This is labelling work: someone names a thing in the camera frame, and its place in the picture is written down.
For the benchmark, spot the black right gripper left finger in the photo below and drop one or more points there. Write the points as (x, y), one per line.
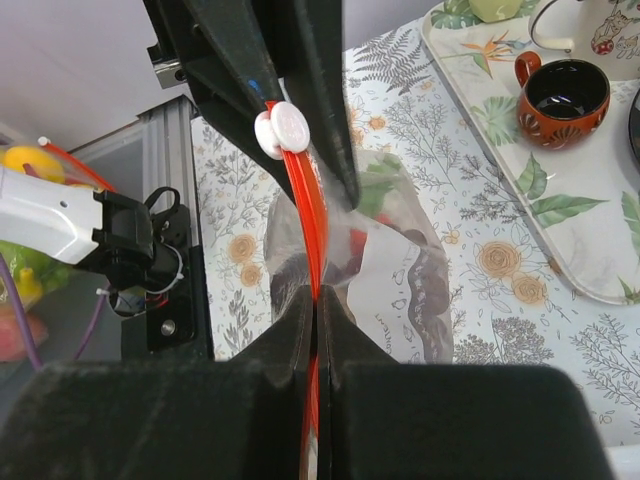
(245, 418)

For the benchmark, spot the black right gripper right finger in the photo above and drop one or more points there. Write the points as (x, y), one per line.
(450, 410)

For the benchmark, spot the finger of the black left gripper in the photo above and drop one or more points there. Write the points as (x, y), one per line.
(239, 66)
(305, 39)

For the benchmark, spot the fake red grapes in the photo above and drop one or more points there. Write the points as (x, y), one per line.
(427, 330)

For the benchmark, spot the fake silver fish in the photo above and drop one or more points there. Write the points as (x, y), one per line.
(287, 273)

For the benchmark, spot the clear zip top bag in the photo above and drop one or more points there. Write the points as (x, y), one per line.
(362, 325)

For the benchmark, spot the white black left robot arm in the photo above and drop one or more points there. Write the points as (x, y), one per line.
(121, 239)

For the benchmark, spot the bag of fake fruit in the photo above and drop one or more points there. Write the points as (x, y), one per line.
(44, 233)

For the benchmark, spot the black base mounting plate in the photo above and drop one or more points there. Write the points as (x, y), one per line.
(168, 317)

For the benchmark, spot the floral table mat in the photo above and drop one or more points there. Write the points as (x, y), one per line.
(511, 302)

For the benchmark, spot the pale yellow cup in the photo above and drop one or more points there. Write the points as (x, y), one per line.
(491, 11)

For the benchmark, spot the brown ceramic cup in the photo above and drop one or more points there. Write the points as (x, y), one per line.
(561, 102)

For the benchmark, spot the green inside cat mug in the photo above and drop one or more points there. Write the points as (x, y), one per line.
(605, 33)

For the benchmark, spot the floral serving tray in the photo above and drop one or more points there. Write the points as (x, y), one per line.
(583, 199)

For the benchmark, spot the dark striped rim plate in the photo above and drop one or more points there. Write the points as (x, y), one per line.
(633, 130)

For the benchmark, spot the aluminium frame rail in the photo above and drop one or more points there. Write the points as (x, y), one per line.
(154, 151)

